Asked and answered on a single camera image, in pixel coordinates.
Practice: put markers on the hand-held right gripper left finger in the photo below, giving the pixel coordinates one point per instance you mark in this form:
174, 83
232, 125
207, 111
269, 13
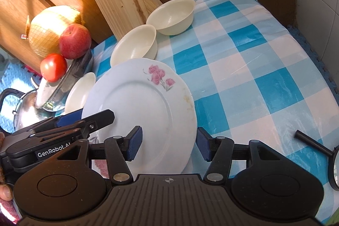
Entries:
135, 142

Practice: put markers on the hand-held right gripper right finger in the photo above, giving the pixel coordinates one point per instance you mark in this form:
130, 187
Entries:
203, 146

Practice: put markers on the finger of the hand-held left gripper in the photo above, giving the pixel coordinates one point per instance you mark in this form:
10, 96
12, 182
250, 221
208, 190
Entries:
102, 118
68, 118

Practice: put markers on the white floral plate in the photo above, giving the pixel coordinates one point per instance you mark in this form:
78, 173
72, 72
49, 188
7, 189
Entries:
137, 104

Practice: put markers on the deep cream bowl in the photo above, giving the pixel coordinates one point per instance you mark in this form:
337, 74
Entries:
135, 44

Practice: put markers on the wide cream bowl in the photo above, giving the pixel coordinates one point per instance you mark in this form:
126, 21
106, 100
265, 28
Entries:
170, 16

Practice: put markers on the person's left hand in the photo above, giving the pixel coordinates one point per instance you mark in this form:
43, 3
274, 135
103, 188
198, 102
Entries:
5, 192

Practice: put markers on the small cream bowl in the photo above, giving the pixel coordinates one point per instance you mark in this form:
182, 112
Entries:
79, 92

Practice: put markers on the red tomato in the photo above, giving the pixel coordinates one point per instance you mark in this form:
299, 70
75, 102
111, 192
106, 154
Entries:
53, 67

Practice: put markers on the light blue foam mat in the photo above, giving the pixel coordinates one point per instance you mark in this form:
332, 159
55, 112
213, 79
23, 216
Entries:
10, 75

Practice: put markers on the red apple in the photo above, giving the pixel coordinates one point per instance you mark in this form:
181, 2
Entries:
75, 40

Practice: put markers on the blue white checkered tablecloth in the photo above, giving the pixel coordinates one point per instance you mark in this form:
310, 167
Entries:
251, 69

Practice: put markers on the yellow netted pomelo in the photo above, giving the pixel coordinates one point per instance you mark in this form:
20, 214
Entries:
47, 27

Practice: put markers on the small red tag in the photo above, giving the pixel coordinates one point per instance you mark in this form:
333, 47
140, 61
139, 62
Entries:
23, 36

